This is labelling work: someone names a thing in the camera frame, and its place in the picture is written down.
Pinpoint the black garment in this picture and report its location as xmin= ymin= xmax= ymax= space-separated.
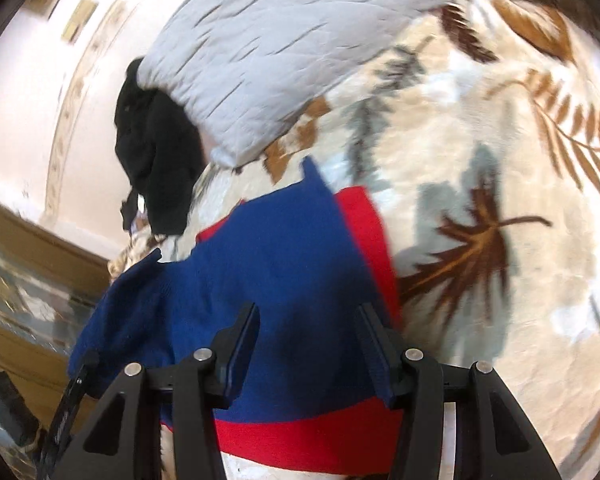
xmin=114 ymin=57 xmax=206 ymax=236

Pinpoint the large beige light switch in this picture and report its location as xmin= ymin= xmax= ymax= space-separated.
xmin=75 ymin=0 xmax=100 ymax=24

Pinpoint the red and blue sweater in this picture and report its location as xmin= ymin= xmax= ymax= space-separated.
xmin=67 ymin=156 xmax=406 ymax=476

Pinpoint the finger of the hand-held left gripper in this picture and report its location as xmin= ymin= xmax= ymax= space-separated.
xmin=37 ymin=349 xmax=102 ymax=480

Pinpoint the leaf print blanket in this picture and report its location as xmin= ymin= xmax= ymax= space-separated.
xmin=107 ymin=0 xmax=600 ymax=480

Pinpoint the small black cloth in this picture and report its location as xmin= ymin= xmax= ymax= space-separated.
xmin=120 ymin=187 xmax=141 ymax=233

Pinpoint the wooden door with glass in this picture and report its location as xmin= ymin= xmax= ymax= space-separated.
xmin=0 ymin=190 xmax=112 ymax=461

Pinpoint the grey quilted pillow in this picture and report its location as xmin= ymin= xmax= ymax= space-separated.
xmin=137 ymin=0 xmax=473 ymax=168

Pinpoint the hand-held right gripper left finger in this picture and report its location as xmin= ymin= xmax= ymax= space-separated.
xmin=67 ymin=301 xmax=261 ymax=480

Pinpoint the small beige light switch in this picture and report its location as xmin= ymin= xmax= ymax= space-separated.
xmin=61 ymin=16 xmax=87 ymax=44

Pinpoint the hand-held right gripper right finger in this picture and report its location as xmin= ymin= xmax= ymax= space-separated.
xmin=355 ymin=302 xmax=563 ymax=480

